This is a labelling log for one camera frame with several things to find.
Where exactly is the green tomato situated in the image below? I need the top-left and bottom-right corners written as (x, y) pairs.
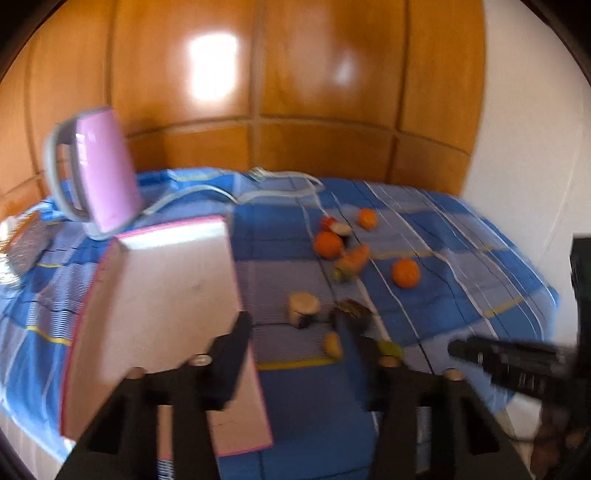
top-left (378, 340), bottom-right (405, 360)

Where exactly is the pink white cardboard box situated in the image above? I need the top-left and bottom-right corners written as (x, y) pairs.
top-left (60, 215), bottom-right (275, 458)

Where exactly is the red apple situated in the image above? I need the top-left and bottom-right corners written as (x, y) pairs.
top-left (320, 216), bottom-right (338, 231)

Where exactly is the yellow small fruit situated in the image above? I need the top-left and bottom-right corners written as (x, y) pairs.
top-left (322, 331), bottom-right (344, 362)

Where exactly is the dark brown passion fruit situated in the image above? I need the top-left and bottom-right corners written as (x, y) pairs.
top-left (329, 298), bottom-right (373, 335)

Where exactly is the beige mushroom stump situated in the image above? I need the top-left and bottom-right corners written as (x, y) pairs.
top-left (287, 291), bottom-right (321, 329)

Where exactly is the orange mandarin right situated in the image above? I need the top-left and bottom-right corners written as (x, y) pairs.
top-left (392, 258), bottom-right (421, 289)

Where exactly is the blue plaid tablecloth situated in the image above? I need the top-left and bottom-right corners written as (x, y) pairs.
top-left (0, 168), bottom-right (560, 480)

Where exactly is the orange carrot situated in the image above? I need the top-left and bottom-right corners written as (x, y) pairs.
top-left (332, 244), bottom-right (370, 282)

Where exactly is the orange mandarin near kettle side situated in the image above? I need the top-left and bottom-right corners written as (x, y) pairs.
top-left (314, 231), bottom-right (345, 260)

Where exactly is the orange mandarin far small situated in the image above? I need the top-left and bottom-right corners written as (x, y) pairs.
top-left (356, 208), bottom-right (379, 231)

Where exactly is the silver ornate tissue box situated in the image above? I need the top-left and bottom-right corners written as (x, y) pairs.
top-left (1, 212), bottom-right (50, 282)

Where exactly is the wooden panelled wardrobe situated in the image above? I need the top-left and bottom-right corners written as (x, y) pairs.
top-left (1, 1), bottom-right (485, 216)

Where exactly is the white kettle power cord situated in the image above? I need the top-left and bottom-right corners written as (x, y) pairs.
top-left (138, 168), bottom-right (326, 218)

